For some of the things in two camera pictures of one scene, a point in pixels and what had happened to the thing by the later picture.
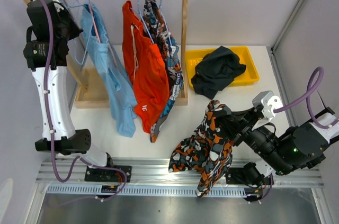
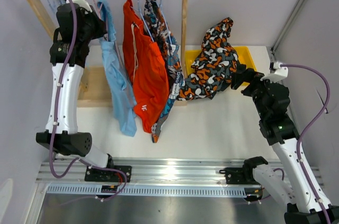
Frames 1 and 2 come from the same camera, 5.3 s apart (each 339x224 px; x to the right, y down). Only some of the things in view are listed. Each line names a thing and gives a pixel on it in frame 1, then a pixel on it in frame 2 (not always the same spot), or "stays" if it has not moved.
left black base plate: x=105 y=175 stays
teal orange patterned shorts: x=159 y=34 stays
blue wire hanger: x=139 y=11 stays
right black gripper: x=237 y=125 -> x=248 y=75
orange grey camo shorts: x=205 y=152 -> x=215 y=70
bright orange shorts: x=146 y=70 stays
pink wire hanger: x=95 y=25 -> x=99 y=6
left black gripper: x=63 y=12 -> x=101 y=30
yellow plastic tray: x=241 y=53 stays
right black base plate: x=237 y=176 stays
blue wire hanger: x=162 y=14 stays
